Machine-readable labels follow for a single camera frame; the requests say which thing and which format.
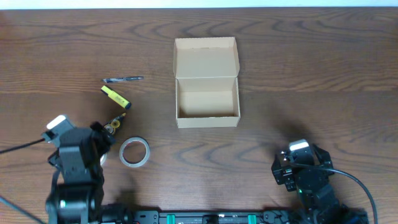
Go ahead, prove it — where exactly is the brown cardboard box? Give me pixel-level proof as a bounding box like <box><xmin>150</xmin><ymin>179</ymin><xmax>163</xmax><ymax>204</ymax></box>
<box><xmin>173</xmin><ymin>37</ymin><xmax>241</xmax><ymax>129</ymax></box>

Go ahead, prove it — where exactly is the grey tape roll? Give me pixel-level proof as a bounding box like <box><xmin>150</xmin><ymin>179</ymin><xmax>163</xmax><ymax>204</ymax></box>
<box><xmin>119</xmin><ymin>137</ymin><xmax>150</xmax><ymax>168</ymax></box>

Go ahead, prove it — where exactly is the black mounting rail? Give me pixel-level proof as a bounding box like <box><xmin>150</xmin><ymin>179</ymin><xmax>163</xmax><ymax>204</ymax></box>
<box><xmin>102</xmin><ymin>205</ymin><xmax>369</xmax><ymax>224</ymax></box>

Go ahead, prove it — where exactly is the yellow correction tape dispenser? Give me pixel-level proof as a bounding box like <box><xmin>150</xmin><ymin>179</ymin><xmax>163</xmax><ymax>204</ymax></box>
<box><xmin>104</xmin><ymin>113</ymin><xmax>126</xmax><ymax>135</ymax></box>

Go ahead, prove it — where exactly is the white tape roll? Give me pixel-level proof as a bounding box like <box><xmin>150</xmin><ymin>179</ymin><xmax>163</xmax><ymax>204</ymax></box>
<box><xmin>100</xmin><ymin>153</ymin><xmax>108</xmax><ymax>166</ymax></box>

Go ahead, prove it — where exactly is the yellow highlighter marker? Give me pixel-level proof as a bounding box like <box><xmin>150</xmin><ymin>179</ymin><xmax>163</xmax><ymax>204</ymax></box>
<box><xmin>101</xmin><ymin>85</ymin><xmax>131</xmax><ymax>110</ymax></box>

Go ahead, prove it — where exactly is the black ballpoint pen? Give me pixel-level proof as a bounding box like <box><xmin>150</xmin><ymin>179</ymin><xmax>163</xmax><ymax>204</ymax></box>
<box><xmin>101</xmin><ymin>76</ymin><xmax>144</xmax><ymax>83</ymax></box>

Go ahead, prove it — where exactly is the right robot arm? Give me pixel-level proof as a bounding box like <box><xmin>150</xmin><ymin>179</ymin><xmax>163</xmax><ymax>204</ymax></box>
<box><xmin>271</xmin><ymin>139</ymin><xmax>369</xmax><ymax>224</ymax></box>

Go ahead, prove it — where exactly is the right black cable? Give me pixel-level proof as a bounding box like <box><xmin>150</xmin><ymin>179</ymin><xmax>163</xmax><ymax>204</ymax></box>
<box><xmin>289</xmin><ymin>163</ymin><xmax>379</xmax><ymax>224</ymax></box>

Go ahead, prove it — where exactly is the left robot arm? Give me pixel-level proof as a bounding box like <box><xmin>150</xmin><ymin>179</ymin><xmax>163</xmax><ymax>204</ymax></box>
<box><xmin>42</xmin><ymin>122</ymin><xmax>115</xmax><ymax>223</ymax></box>

